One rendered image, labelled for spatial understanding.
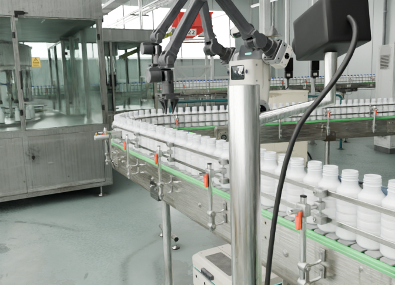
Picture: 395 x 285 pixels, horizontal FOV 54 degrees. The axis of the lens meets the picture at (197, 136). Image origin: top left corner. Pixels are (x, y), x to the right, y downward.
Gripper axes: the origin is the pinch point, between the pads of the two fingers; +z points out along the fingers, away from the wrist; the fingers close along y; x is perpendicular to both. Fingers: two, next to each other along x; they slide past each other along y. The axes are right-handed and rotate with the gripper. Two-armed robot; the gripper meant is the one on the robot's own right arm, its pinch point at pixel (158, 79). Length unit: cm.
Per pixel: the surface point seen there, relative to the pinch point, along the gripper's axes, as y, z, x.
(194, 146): 18, 28, 76
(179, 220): -69, 139, -123
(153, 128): 16.3, 25.3, 28.4
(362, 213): 19, 32, 158
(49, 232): 49, 141, -163
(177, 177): 21, 43, 64
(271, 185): 18, 33, 124
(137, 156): 20.2, 41.7, 14.1
